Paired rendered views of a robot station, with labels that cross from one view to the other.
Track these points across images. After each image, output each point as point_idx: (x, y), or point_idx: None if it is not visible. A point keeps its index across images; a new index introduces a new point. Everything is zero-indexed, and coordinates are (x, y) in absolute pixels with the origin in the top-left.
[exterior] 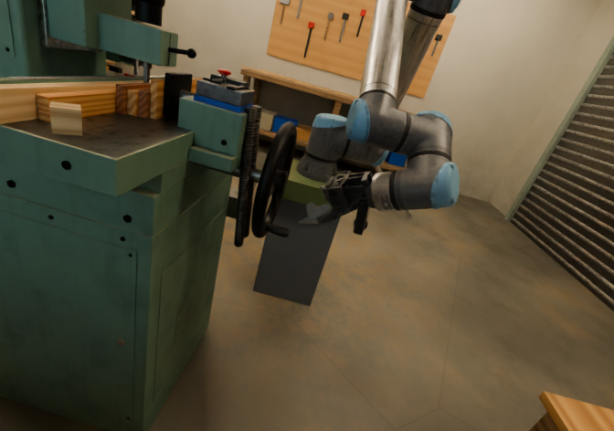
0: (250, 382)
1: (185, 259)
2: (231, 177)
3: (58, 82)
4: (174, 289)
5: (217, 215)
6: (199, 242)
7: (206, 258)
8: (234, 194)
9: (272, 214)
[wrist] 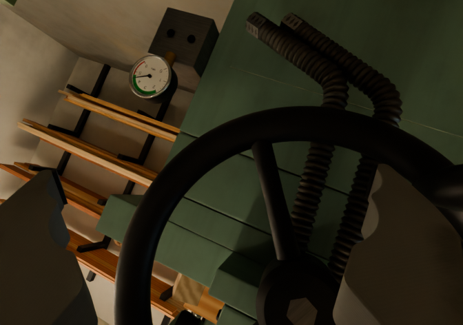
0: None
1: (411, 97)
2: (189, 122)
3: None
4: (458, 62)
5: (264, 78)
6: (349, 83)
7: (327, 6)
8: (184, 71)
9: (302, 137)
